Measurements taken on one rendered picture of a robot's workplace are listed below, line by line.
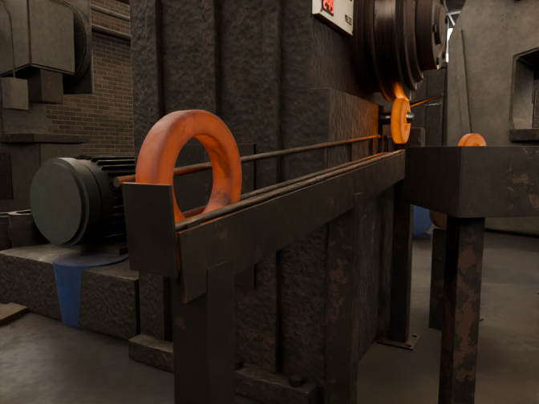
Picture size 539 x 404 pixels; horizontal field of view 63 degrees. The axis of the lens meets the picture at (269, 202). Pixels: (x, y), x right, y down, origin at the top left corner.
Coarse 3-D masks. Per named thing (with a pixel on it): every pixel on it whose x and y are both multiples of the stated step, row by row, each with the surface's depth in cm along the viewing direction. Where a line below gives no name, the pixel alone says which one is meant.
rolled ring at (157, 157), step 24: (168, 120) 53; (192, 120) 55; (216, 120) 59; (144, 144) 52; (168, 144) 52; (216, 144) 61; (144, 168) 51; (168, 168) 52; (216, 168) 64; (240, 168) 65; (216, 192) 64; (240, 192) 65
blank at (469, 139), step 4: (464, 136) 178; (468, 136) 176; (472, 136) 177; (476, 136) 178; (480, 136) 180; (460, 140) 178; (464, 140) 176; (468, 140) 176; (472, 140) 177; (476, 140) 179; (480, 140) 180; (460, 144) 177; (464, 144) 175; (468, 144) 176; (472, 144) 178; (476, 144) 179; (480, 144) 180; (484, 144) 181
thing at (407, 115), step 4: (380, 112) 152; (384, 112) 152; (388, 112) 151; (408, 112) 148; (380, 116) 151; (384, 116) 151; (388, 116) 150; (404, 116) 147; (408, 116) 147; (412, 116) 147; (380, 120) 152; (384, 120) 151; (388, 120) 150; (404, 120) 148; (408, 120) 148; (412, 120) 148; (380, 124) 153; (384, 124) 153; (388, 124) 152
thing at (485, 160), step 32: (416, 160) 102; (448, 160) 87; (480, 160) 83; (512, 160) 84; (416, 192) 102; (448, 192) 88; (480, 192) 84; (512, 192) 85; (448, 224) 102; (480, 224) 98; (448, 256) 103; (480, 256) 99; (448, 288) 103; (480, 288) 100; (448, 320) 103; (448, 352) 103; (448, 384) 103
